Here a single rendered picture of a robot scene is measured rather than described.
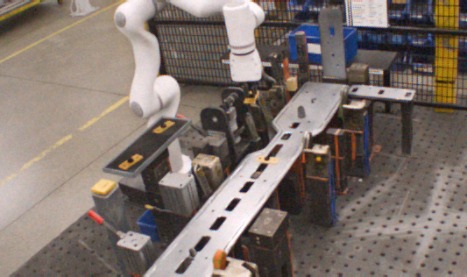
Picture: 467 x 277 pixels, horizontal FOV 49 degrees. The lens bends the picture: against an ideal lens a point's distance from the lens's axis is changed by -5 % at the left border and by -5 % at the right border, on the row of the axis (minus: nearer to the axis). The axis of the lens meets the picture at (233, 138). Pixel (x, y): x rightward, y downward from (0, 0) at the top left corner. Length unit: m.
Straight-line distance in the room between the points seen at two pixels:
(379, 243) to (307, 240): 0.27
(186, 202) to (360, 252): 0.67
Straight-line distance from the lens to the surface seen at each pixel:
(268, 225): 1.65
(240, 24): 1.73
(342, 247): 2.03
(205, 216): 1.77
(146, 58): 2.09
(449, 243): 2.07
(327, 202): 2.05
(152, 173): 1.93
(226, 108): 2.03
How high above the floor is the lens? 2.07
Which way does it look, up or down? 30 degrees down
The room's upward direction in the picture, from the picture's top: 10 degrees counter-clockwise
